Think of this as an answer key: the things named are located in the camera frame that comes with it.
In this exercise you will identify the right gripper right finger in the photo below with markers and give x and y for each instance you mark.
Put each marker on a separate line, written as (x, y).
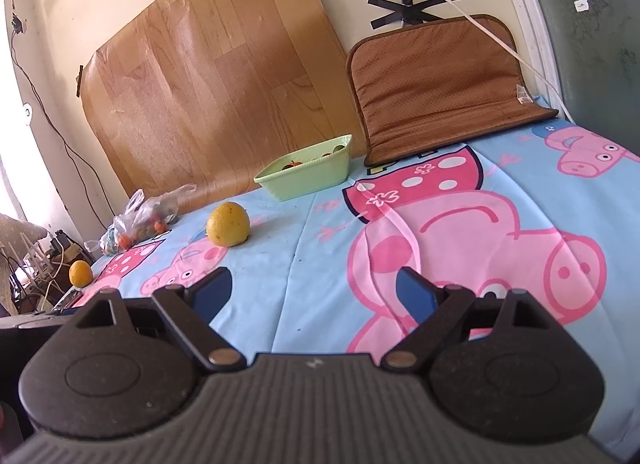
(453, 321)

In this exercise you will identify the cartoon pig blue blanket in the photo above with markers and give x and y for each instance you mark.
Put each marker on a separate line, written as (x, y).
(553, 209)

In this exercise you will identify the light green plastic basket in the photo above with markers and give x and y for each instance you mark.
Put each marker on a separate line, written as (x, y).
(320, 170)

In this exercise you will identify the brown seat cushion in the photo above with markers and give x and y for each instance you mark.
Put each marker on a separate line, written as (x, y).
(423, 87)

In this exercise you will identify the large yellow pear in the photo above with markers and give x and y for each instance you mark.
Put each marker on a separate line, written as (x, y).
(228, 225)

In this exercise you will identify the person left hand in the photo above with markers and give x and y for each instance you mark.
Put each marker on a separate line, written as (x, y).
(11, 436)

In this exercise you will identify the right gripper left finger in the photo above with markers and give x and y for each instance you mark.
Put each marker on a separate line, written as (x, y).
(167, 331)

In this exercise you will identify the orange on side table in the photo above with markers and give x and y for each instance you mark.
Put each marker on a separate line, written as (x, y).
(80, 274)

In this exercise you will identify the white window frame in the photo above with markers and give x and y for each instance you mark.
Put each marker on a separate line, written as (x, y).
(537, 44)

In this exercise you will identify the black tape cross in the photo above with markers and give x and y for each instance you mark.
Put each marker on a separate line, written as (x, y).
(405, 11)

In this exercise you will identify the clear plastic bag of fruit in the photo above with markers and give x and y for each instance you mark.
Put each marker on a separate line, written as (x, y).
(143, 218)

